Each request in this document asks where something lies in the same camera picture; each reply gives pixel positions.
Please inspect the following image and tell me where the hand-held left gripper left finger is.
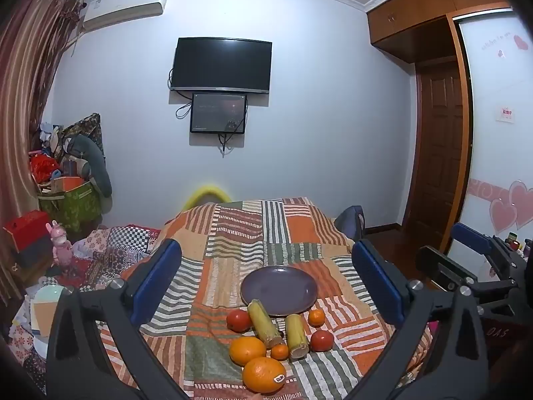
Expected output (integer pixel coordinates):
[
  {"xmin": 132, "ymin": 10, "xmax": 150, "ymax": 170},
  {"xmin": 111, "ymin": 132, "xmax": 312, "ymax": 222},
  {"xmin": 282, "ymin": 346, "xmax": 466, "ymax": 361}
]
[{"xmin": 45, "ymin": 238, "xmax": 196, "ymax": 400}]

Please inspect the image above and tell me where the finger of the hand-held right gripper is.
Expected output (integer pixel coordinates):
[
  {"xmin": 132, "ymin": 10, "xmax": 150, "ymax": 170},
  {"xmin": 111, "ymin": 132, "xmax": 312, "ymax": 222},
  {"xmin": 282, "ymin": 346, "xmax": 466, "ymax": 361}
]
[
  {"xmin": 453, "ymin": 222, "xmax": 529, "ymax": 279},
  {"xmin": 415, "ymin": 245, "xmax": 518, "ymax": 297}
]

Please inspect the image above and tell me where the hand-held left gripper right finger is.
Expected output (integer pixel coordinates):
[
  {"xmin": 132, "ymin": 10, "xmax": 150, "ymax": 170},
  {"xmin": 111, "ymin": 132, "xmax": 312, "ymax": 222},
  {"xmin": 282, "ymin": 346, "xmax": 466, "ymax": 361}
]
[{"xmin": 345, "ymin": 238, "xmax": 490, "ymax": 400}]

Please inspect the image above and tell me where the red tomato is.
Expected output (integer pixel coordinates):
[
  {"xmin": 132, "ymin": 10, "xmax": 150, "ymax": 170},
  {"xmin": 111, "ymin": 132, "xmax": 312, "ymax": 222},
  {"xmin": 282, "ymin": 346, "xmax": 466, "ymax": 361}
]
[
  {"xmin": 227, "ymin": 309, "xmax": 253, "ymax": 333},
  {"xmin": 310, "ymin": 329, "xmax": 334, "ymax": 353}
]

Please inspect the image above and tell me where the purple plate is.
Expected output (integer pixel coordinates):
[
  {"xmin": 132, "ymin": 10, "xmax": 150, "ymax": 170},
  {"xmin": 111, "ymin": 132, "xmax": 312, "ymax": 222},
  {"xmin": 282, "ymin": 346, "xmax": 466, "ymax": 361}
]
[{"xmin": 240, "ymin": 266, "xmax": 319, "ymax": 317}]

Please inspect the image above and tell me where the large plain orange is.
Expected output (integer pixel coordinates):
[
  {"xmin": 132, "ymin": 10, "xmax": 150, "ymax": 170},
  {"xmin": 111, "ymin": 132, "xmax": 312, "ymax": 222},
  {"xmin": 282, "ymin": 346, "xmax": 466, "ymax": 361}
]
[{"xmin": 229, "ymin": 336, "xmax": 267, "ymax": 368}]

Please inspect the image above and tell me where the large orange with sticker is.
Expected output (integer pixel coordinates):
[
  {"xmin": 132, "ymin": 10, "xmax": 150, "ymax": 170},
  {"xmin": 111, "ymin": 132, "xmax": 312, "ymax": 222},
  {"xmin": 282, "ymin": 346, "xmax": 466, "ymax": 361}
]
[{"xmin": 242, "ymin": 357, "xmax": 287, "ymax": 394}]

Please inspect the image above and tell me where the checkered floral quilt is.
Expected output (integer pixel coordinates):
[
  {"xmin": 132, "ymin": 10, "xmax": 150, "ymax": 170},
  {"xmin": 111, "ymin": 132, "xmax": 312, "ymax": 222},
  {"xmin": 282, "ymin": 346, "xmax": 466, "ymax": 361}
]
[{"xmin": 8, "ymin": 224, "xmax": 164, "ymax": 388}]

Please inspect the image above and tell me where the blue chair back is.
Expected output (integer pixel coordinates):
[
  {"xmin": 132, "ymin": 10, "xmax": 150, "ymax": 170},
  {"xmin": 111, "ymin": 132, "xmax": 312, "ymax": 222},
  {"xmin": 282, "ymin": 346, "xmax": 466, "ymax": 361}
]
[{"xmin": 333, "ymin": 205, "xmax": 365, "ymax": 243}]

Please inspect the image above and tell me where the striped patchwork blanket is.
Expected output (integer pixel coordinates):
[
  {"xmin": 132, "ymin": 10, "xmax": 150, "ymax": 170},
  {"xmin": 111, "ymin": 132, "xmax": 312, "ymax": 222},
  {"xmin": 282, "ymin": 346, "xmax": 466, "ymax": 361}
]
[{"xmin": 98, "ymin": 196, "xmax": 436, "ymax": 400}]

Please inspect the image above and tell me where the white wardrobe with hearts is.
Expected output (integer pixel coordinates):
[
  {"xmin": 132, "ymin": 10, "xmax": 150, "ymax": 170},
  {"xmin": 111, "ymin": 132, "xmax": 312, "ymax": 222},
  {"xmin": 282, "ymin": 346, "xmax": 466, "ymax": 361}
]
[{"xmin": 447, "ymin": 8, "xmax": 533, "ymax": 284}]

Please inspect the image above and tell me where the brown wooden door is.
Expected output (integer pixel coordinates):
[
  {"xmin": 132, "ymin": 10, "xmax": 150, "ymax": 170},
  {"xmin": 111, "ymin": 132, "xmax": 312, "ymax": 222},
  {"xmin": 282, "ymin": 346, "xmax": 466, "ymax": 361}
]
[{"xmin": 402, "ymin": 56, "xmax": 465, "ymax": 242}]

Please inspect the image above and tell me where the pink toy bunny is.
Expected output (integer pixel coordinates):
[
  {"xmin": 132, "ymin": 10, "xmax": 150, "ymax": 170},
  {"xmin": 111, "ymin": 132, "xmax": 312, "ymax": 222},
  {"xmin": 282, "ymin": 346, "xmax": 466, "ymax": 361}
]
[{"xmin": 47, "ymin": 220, "xmax": 76, "ymax": 268}]

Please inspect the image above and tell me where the mint round lid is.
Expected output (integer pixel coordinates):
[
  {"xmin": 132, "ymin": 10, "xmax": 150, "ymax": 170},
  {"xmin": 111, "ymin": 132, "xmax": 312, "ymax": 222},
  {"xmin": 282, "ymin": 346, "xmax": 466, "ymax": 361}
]
[{"xmin": 33, "ymin": 283, "xmax": 72, "ymax": 305}]

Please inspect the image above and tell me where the green storage box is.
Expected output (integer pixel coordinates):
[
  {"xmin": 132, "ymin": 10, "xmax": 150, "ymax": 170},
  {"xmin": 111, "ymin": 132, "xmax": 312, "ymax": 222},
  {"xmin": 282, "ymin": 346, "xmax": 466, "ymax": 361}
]
[{"xmin": 37, "ymin": 179, "xmax": 105, "ymax": 235}]

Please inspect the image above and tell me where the brown cardboard sheet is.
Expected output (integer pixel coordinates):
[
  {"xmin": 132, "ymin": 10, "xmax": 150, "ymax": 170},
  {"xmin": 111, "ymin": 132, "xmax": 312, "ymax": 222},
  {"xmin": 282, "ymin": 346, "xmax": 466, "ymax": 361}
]
[{"xmin": 30, "ymin": 300, "xmax": 63, "ymax": 338}]

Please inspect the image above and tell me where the orange cardboard box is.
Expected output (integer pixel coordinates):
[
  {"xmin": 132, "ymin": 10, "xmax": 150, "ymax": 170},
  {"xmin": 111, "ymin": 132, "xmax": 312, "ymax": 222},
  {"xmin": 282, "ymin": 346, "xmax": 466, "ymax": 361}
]
[{"xmin": 51, "ymin": 176, "xmax": 85, "ymax": 194}]

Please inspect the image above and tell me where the grey plush toy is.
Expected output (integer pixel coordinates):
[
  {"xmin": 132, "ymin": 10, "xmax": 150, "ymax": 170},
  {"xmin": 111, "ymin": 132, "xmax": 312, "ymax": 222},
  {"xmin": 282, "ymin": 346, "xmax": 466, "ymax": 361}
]
[{"xmin": 62, "ymin": 133, "xmax": 114, "ymax": 198}]

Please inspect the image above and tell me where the red box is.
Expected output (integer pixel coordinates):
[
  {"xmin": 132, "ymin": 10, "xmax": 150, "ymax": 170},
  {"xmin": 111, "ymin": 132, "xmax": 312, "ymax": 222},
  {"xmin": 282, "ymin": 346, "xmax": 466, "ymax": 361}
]
[{"xmin": 3, "ymin": 210, "xmax": 53, "ymax": 243}]

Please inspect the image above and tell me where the red plastic bag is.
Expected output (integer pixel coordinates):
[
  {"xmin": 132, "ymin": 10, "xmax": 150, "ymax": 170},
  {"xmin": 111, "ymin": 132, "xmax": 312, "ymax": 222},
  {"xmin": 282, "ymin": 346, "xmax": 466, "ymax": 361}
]
[{"xmin": 29, "ymin": 154, "xmax": 60, "ymax": 184}]

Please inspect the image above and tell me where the dark patterned cloth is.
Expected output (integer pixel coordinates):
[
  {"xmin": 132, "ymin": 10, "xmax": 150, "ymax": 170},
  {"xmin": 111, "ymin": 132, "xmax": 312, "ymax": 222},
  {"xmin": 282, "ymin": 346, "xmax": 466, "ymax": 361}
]
[{"xmin": 58, "ymin": 112, "xmax": 106, "ymax": 163}]

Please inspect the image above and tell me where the striped brown curtain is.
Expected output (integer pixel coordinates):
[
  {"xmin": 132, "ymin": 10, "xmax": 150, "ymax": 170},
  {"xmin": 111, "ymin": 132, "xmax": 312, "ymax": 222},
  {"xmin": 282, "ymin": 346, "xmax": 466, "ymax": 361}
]
[{"xmin": 0, "ymin": 0, "xmax": 86, "ymax": 301}]

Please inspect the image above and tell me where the wooden overhead cabinet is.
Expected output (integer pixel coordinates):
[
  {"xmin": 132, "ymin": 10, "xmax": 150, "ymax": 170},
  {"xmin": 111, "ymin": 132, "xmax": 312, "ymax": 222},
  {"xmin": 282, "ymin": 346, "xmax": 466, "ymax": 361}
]
[{"xmin": 366, "ymin": 0, "xmax": 513, "ymax": 63}]

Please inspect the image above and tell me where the white air conditioner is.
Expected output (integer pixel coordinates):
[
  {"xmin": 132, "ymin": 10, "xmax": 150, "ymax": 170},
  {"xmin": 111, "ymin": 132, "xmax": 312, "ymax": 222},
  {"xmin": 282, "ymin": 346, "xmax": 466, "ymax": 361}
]
[{"xmin": 81, "ymin": 0, "xmax": 169, "ymax": 32}]

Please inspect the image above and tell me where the yellow foam ring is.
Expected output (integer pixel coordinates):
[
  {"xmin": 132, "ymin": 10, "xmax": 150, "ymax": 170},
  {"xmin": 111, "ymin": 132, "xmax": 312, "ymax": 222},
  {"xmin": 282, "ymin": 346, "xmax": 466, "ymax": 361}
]
[{"xmin": 183, "ymin": 182, "xmax": 233, "ymax": 210}]

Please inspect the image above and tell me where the small black wall monitor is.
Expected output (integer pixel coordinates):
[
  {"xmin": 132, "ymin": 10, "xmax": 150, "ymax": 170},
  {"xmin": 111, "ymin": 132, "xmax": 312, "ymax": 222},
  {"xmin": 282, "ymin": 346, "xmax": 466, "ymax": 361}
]
[{"xmin": 190, "ymin": 93, "xmax": 248, "ymax": 135}]

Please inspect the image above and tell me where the black wall television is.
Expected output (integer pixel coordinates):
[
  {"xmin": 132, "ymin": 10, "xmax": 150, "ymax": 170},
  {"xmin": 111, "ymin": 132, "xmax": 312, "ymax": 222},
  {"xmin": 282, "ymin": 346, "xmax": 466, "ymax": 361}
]
[{"xmin": 169, "ymin": 37, "xmax": 273, "ymax": 94}]

